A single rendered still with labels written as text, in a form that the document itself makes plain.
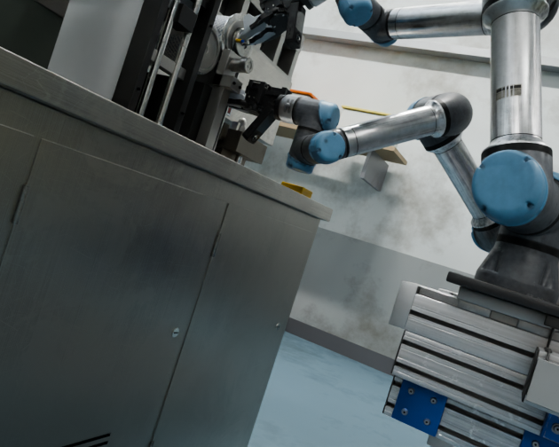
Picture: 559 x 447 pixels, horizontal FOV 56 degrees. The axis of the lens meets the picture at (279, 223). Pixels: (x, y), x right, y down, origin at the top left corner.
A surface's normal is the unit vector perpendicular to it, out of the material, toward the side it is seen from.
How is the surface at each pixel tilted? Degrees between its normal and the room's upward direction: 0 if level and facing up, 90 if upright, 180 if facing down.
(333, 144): 90
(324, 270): 90
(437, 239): 90
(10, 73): 90
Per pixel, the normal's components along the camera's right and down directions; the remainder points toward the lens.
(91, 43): -0.43, -0.14
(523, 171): -0.65, -0.08
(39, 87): 0.85, 0.27
